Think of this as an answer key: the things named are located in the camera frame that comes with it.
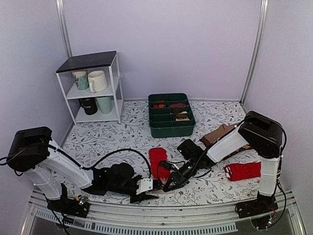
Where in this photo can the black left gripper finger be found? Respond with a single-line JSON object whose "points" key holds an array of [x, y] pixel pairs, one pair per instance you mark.
{"points": [[160, 185], [141, 197]]}

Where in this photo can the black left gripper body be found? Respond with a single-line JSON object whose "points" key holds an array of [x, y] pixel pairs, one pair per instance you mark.
{"points": [[113, 188]]}

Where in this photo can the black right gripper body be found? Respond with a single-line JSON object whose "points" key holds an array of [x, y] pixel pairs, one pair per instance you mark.
{"points": [[184, 177]]}

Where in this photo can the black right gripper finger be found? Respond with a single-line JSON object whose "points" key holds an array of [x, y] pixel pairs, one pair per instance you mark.
{"points": [[171, 183], [177, 186]]}

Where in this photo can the red and cream sock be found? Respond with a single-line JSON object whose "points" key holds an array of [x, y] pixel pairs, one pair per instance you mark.
{"points": [[156, 156]]}

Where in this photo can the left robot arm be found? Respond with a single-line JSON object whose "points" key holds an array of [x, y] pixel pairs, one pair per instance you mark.
{"points": [[34, 153]]}

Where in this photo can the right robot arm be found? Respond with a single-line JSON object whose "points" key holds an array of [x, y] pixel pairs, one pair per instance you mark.
{"points": [[266, 136]]}

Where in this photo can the rolled socks in bin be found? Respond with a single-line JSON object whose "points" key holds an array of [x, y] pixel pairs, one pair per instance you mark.
{"points": [[170, 111]]}

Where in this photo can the tan ribbed sock pair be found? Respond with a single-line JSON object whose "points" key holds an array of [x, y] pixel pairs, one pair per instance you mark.
{"points": [[213, 136]]}

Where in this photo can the folded red sock pair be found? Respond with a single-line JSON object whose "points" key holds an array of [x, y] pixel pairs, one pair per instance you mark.
{"points": [[238, 172]]}

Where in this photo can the green divided storage bin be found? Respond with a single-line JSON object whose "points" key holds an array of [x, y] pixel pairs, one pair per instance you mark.
{"points": [[170, 129]]}

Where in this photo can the black argyle sock pair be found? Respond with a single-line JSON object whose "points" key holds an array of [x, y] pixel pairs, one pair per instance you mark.
{"points": [[244, 148]]}

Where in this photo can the black mug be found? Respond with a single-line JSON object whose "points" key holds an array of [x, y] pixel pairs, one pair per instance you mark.
{"points": [[89, 105]]}

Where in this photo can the mint green mug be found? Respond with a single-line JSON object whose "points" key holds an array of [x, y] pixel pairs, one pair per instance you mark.
{"points": [[104, 103]]}

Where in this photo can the white shelf unit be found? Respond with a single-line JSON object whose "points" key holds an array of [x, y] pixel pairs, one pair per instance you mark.
{"points": [[109, 63]]}

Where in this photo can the white ceramic mug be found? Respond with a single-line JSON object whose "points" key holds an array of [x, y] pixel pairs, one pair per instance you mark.
{"points": [[97, 81]]}

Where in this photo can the floral teal mug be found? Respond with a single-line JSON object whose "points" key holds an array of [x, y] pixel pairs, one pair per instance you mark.
{"points": [[81, 79]]}

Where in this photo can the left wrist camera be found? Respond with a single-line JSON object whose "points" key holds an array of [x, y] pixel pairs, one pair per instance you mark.
{"points": [[144, 185]]}

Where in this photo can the aluminium front rail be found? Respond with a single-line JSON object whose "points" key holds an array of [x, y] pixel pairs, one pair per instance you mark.
{"points": [[196, 210]]}

